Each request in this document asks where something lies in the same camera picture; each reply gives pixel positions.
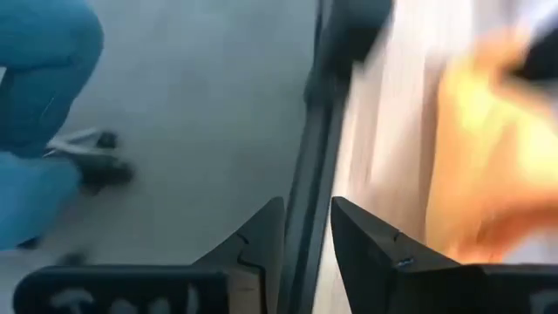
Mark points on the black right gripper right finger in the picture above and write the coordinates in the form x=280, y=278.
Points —
x=383, y=270

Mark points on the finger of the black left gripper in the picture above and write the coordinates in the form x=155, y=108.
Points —
x=542, y=59

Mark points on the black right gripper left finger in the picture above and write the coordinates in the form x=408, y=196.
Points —
x=244, y=270

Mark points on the orange microfiber towel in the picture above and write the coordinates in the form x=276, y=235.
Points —
x=488, y=152

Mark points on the person's dark shoe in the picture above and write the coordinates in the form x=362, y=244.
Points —
x=100, y=168

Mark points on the person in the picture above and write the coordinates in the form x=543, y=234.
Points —
x=35, y=87

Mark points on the black metal table frame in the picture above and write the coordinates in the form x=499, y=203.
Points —
x=311, y=174

